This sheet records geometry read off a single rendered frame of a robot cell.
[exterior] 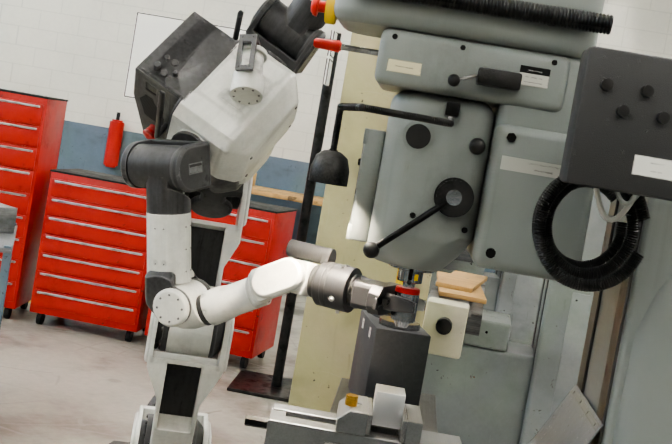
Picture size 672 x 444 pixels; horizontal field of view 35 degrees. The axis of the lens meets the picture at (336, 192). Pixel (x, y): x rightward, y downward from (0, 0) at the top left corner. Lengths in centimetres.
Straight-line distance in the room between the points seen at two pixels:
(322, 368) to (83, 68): 812
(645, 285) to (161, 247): 93
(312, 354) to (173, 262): 170
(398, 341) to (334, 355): 154
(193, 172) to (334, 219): 164
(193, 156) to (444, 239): 55
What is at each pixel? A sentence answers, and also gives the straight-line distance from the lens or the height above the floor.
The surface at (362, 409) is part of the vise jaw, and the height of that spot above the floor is 107.
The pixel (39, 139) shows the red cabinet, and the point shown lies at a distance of 702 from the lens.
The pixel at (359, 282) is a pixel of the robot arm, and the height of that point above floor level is 126.
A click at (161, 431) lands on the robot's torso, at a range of 270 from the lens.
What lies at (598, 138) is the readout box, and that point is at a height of 159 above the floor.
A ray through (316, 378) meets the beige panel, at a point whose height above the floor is 67.
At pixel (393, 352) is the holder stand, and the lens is 226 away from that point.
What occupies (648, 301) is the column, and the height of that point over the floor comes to 134.
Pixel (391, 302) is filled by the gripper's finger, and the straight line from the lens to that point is 199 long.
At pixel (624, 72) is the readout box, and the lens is 165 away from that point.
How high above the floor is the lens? 153
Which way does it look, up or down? 3 degrees down
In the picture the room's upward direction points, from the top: 10 degrees clockwise
